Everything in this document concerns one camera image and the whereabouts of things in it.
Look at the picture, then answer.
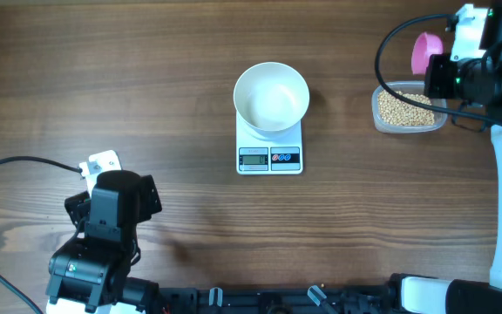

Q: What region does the pink measuring scoop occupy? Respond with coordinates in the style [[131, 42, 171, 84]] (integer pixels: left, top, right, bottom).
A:
[[410, 32, 444, 75]]

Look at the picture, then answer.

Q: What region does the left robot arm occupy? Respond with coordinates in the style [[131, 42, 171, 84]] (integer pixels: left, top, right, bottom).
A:
[[46, 170, 163, 313]]

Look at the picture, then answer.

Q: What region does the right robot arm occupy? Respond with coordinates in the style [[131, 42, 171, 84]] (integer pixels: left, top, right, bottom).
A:
[[379, 1, 502, 313]]

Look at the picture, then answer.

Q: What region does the white kitchen scale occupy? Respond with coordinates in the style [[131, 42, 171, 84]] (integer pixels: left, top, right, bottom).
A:
[[235, 113, 304, 175]]

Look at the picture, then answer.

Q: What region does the white bowl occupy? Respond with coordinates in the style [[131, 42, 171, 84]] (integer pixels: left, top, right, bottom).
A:
[[233, 62, 310, 137]]

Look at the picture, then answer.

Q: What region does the pile of dried soybeans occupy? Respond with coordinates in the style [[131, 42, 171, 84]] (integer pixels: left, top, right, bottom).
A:
[[377, 90, 435, 126]]

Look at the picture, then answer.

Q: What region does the clear plastic container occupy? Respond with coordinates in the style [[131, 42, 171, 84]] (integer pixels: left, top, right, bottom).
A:
[[371, 81, 448, 133]]

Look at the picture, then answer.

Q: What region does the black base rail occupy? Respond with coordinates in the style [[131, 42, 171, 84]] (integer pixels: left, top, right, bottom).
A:
[[150, 285, 405, 314]]

